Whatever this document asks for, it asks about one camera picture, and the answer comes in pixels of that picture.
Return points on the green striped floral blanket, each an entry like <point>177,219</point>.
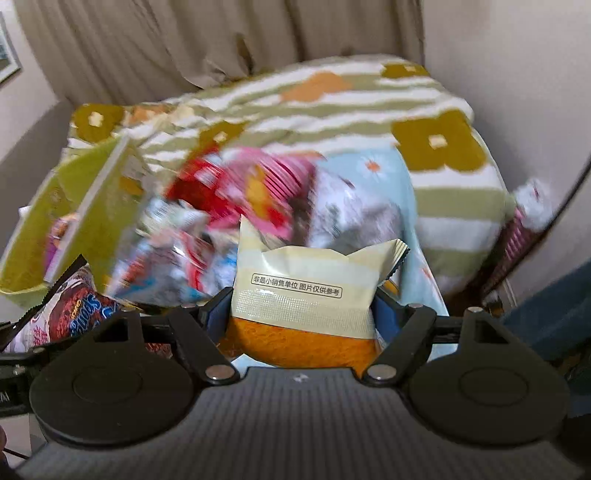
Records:
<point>323,115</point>

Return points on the grey headboard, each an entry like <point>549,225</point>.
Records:
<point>27,147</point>

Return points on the cream and orange snack packet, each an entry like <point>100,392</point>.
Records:
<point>304,286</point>

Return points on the pink patterned bag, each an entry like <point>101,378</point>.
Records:
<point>517,230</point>

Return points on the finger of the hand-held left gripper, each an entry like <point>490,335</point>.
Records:
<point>23,357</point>

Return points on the brown chocolate snack packet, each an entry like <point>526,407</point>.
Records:
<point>78,314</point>

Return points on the pink striped marshmallow packet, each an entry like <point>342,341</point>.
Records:
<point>272,180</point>

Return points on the beige curtain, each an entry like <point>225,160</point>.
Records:
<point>161,41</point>

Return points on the framed wall picture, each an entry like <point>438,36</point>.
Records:
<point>7,50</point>

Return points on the light blue daisy cloth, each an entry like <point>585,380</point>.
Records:
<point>392,170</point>

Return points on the dark blue cloth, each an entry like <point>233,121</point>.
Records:
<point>549,309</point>

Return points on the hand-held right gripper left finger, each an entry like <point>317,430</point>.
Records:
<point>220,318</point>

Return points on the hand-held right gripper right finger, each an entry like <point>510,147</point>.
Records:
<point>382,318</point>

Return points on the yellow-green cardboard box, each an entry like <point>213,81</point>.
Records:
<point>92,198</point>

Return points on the pile of assorted snack packets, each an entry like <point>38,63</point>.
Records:
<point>360,217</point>

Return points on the red snack packet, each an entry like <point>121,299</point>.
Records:
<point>203,184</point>

